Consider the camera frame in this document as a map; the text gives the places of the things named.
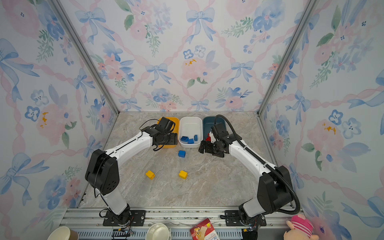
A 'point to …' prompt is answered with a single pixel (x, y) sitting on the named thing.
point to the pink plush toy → (301, 229)
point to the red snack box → (204, 230)
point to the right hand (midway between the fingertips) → (205, 150)
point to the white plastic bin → (189, 126)
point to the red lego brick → (208, 138)
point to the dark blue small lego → (195, 137)
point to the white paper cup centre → (157, 231)
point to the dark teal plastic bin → (208, 122)
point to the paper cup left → (64, 233)
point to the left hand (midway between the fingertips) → (172, 138)
